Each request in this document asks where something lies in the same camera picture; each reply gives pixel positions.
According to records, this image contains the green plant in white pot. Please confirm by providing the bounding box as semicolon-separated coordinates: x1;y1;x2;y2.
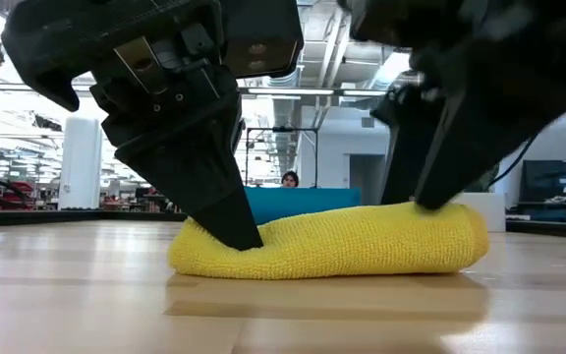
452;164;508;233

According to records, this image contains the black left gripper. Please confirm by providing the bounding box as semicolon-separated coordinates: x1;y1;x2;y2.
0;0;239;125

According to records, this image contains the red workshop equipment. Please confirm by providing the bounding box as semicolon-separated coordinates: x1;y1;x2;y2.
0;180;36;211

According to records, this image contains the black right camera cable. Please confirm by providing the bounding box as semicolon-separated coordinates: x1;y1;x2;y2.
487;136;539;189

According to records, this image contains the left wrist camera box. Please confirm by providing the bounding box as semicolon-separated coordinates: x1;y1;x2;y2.
223;0;306;80

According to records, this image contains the black monitor cart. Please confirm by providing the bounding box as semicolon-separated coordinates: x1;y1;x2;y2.
506;158;566;223

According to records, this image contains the black aluminium table frame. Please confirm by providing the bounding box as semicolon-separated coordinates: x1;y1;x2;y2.
0;208;566;241

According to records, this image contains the white round pillar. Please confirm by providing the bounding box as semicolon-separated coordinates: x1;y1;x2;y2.
57;116;104;211

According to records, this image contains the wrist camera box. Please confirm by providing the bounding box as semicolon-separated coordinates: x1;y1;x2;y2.
341;0;415;49
223;0;306;80

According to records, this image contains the yellow microfiber towel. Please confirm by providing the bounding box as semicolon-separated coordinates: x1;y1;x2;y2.
167;200;490;281

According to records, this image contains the blue plastic basket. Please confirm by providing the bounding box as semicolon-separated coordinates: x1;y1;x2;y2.
243;185;363;226

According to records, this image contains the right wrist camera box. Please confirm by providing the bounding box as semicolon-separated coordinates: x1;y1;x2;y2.
341;0;415;49

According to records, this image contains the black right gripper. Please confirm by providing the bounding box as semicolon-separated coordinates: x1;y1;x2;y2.
369;0;566;211

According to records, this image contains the grey door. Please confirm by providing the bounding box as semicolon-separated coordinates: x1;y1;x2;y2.
349;153;387;206

